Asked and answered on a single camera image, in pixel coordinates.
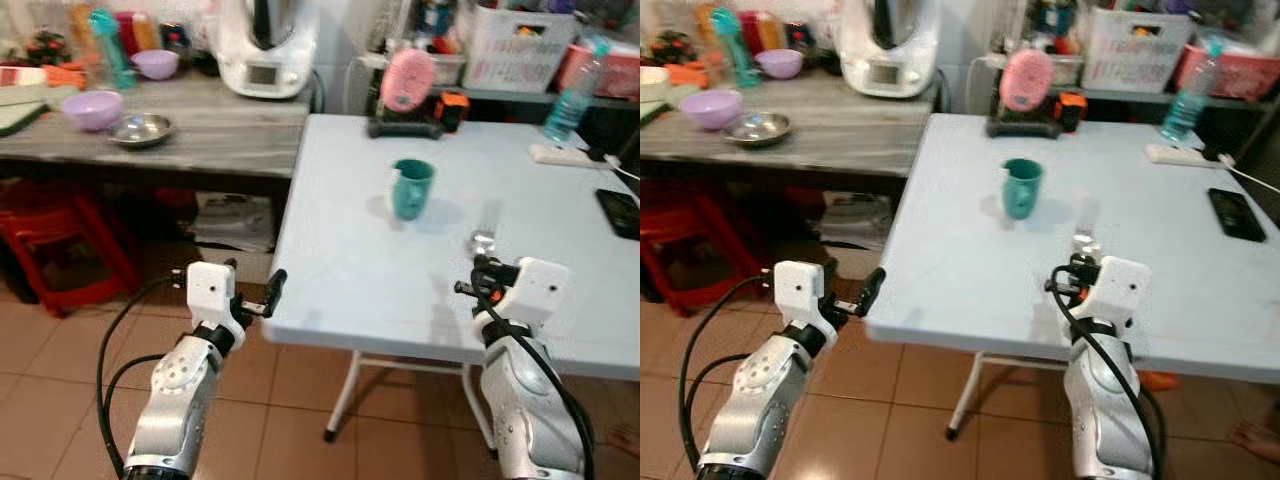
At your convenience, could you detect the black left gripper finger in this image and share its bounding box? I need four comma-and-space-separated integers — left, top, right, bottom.
853, 266, 888, 319
262, 268, 289, 319

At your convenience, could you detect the silver metal spoon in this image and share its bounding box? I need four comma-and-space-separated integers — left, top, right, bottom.
469, 200, 500, 257
1071, 200, 1102, 259

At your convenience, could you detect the white folding table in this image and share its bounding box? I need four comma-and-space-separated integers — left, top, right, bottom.
262, 112, 641, 383
864, 112, 1280, 385

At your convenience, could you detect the teal ceramic mug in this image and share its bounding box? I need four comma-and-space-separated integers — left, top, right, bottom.
1001, 157, 1045, 222
387, 158, 438, 222

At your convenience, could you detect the white metal table leg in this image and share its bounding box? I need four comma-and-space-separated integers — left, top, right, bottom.
322, 350, 498, 449
945, 350, 1077, 443

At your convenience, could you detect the white power strip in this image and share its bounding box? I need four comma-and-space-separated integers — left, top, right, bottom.
529, 143, 607, 169
1145, 143, 1227, 169

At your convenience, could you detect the black flat base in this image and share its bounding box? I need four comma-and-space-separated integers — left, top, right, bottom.
366, 113, 447, 140
985, 113, 1067, 140

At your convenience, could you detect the black smartphone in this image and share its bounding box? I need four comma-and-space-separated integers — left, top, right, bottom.
1206, 186, 1270, 244
595, 187, 641, 242

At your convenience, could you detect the orange and black device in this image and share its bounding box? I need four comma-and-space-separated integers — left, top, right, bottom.
434, 90, 472, 133
1054, 90, 1090, 133

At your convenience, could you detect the grey wooden counter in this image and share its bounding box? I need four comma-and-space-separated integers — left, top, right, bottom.
0, 72, 313, 198
640, 72, 933, 198

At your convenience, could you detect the red plastic stool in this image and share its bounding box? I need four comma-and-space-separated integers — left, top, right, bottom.
640, 183, 763, 319
0, 183, 143, 319

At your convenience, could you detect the blue plastic water bottle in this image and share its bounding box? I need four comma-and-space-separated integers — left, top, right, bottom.
1159, 35, 1227, 144
542, 35, 612, 144

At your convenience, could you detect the stainless steel bowl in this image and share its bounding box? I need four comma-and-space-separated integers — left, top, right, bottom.
723, 111, 794, 149
106, 113, 177, 150

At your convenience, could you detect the person's bare foot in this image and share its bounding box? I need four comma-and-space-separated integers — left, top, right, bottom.
1228, 420, 1280, 467
604, 424, 641, 463

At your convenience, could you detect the white plastic basket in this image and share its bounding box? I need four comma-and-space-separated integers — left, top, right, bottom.
461, 7, 580, 94
1079, 7, 1197, 94

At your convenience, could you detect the green cutting board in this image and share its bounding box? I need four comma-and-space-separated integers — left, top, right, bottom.
640, 84, 703, 126
0, 84, 83, 138

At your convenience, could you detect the large purple plastic bowl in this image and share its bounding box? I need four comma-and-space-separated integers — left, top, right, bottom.
61, 89, 126, 133
679, 88, 745, 132

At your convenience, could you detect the pink plastic basket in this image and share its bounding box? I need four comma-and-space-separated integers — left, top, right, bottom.
1174, 44, 1280, 102
556, 44, 641, 102

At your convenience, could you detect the white kitchen food processor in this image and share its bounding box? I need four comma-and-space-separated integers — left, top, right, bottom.
214, 0, 324, 100
834, 0, 942, 100

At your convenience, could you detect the small purple plastic bowl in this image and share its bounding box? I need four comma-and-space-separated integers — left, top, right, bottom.
754, 48, 805, 80
131, 48, 182, 82

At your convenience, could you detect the teal plastic bottle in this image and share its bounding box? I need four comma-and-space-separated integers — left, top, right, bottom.
709, 8, 761, 90
87, 8, 138, 92

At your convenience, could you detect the red plastic container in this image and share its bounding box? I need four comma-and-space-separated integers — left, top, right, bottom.
113, 11, 163, 57
738, 10, 783, 55

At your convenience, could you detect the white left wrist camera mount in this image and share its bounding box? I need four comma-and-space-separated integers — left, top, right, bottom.
773, 260, 837, 337
186, 261, 247, 337

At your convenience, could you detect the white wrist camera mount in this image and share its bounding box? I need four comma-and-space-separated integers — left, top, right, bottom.
482, 257, 572, 333
773, 260, 837, 337
186, 261, 247, 337
1084, 256, 1154, 337

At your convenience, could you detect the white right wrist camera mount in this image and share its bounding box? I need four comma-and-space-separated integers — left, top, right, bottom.
1084, 256, 1154, 337
482, 257, 572, 333

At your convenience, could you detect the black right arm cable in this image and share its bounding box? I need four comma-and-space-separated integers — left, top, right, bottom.
1050, 288, 1169, 480
470, 288, 598, 480

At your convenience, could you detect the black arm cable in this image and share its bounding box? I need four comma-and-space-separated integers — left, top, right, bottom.
678, 274, 779, 475
96, 274, 193, 475
470, 288, 598, 480
1050, 288, 1169, 480

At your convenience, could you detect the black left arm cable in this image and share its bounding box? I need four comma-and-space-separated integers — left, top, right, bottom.
678, 274, 779, 475
96, 274, 193, 475

